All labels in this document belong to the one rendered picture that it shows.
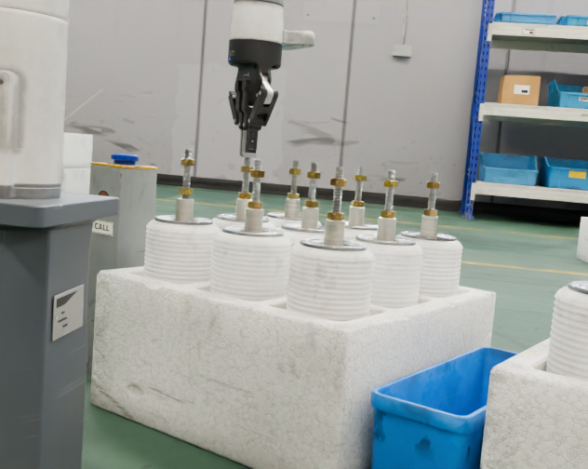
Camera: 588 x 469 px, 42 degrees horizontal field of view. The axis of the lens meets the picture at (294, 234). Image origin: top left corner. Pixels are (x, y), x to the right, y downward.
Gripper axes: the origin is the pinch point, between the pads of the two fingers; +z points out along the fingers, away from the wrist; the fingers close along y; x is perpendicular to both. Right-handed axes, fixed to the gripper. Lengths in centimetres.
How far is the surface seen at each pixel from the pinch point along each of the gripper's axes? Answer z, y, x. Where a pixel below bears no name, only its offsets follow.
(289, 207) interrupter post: 9.3, -4.3, 9.6
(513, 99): -44, -299, 322
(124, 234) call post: 14.3, -7.7, -15.1
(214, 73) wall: -54, -491, 180
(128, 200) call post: 9.4, -8.0, -14.6
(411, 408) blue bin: 24.0, 42.7, 0.4
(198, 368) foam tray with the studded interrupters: 26.4, 19.2, -12.7
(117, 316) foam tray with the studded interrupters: 23.0, 6.2, -19.1
